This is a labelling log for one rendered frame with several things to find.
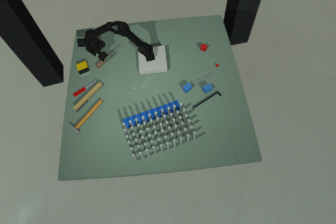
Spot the red cube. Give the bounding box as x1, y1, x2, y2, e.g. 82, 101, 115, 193
200, 43, 207, 52

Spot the blue block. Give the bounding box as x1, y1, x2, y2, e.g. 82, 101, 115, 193
183, 82, 192, 93
202, 83, 212, 94

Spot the blue tape strip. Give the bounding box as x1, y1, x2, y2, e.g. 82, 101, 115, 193
123, 100, 180, 129

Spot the wooden-handled hammer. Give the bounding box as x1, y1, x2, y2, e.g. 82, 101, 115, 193
70, 100, 103, 134

